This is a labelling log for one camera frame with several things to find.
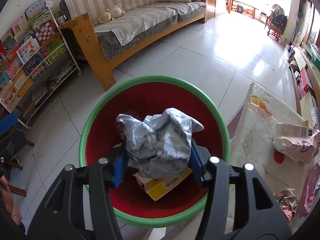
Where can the pink white paper bag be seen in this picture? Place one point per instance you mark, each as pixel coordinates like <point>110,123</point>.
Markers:
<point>297,142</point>

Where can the red bin green rim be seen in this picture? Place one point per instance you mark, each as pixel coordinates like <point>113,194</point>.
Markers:
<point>139,97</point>

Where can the pink foil snack bag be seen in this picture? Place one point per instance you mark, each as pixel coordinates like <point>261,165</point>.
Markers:
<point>306,200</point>

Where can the crumpled newspaper ball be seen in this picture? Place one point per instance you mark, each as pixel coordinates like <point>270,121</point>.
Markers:
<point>288,202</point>

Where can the long tv cabinet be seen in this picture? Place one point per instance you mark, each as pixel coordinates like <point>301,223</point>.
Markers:
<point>305,83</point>

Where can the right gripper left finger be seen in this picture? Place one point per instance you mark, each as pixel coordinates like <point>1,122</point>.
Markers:
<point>78,203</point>

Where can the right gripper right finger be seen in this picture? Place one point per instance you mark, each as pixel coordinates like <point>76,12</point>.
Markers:
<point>257,213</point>

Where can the plush toy on sofa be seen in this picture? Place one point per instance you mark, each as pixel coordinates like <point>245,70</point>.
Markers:
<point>111,14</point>

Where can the yellow medicine box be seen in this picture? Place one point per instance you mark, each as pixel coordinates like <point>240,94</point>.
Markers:
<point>157,188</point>

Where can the wooden chair far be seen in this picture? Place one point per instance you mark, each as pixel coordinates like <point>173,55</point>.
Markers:
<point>276,22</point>

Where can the wooden frame sofa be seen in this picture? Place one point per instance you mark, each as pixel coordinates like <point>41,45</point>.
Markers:
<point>106,46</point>

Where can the white paper ball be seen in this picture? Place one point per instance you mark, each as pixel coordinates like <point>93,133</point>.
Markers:
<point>160,145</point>

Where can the white wire bookshelf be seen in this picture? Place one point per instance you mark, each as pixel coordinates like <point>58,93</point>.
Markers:
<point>35,61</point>

